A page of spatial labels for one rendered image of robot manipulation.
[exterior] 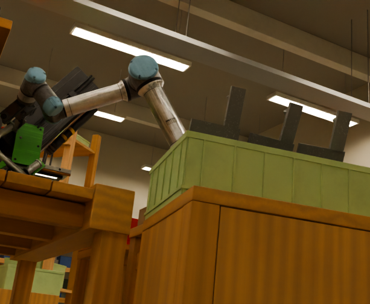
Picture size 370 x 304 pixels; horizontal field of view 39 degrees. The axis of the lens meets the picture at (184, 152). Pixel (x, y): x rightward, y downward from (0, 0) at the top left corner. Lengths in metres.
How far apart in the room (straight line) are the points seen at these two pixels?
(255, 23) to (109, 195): 5.69
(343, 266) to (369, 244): 0.10
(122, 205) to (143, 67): 0.61
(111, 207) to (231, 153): 0.53
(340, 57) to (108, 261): 6.64
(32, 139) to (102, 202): 0.76
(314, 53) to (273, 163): 6.32
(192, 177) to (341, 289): 0.45
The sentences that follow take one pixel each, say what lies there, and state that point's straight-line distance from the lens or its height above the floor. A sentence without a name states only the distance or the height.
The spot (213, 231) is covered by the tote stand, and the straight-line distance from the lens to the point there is 1.21.
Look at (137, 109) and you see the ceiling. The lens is 10.49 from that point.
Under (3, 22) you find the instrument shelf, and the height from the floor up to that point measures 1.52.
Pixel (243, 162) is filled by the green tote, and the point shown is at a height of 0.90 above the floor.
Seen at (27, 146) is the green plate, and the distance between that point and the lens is 2.39.
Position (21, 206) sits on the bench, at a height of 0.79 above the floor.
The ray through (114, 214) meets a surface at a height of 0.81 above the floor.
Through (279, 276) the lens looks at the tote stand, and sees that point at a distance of 1.26.
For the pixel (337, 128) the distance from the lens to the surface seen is 1.64.
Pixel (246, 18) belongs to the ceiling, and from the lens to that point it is 7.21.
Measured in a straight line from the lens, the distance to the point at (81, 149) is 5.39.
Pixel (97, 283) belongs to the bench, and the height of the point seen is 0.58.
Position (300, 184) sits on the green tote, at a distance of 1.45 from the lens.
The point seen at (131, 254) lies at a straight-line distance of 2.17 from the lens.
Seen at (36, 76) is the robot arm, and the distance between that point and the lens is 2.13.
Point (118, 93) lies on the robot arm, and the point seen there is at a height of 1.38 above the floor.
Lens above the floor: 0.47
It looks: 19 degrees up
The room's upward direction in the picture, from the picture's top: 6 degrees clockwise
